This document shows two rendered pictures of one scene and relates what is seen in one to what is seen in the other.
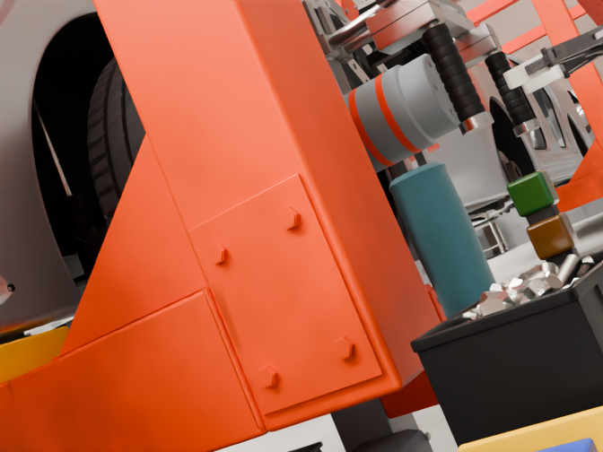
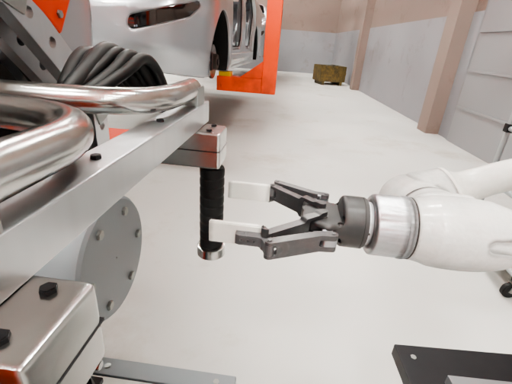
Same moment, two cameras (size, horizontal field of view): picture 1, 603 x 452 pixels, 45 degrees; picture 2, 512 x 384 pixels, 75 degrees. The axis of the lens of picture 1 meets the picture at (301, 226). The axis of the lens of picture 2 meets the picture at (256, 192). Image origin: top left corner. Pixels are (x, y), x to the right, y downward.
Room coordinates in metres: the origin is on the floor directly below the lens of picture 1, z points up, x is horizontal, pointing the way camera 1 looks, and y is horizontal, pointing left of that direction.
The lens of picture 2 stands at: (0.83, -0.31, 1.06)
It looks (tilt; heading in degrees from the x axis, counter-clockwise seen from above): 24 degrees down; 337
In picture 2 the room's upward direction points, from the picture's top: 4 degrees clockwise
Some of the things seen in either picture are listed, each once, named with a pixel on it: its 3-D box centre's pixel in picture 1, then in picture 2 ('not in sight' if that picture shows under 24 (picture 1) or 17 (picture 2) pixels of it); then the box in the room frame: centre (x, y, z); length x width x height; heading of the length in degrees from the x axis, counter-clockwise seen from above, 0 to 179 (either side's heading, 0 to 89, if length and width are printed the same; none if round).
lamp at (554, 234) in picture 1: (552, 236); not in sight; (0.79, -0.24, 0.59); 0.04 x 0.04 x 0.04; 62
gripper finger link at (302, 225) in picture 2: (574, 49); (295, 231); (1.16, -0.51, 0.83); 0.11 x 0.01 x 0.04; 104
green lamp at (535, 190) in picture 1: (533, 193); not in sight; (0.79, -0.24, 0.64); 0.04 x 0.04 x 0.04; 62
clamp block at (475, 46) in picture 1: (470, 47); (191, 143); (1.27, -0.40, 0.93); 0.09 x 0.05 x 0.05; 62
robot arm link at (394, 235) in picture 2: not in sight; (384, 225); (1.14, -0.65, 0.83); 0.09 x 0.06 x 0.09; 152
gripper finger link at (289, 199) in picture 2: (581, 55); (295, 202); (1.24, -0.56, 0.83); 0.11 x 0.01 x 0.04; 20
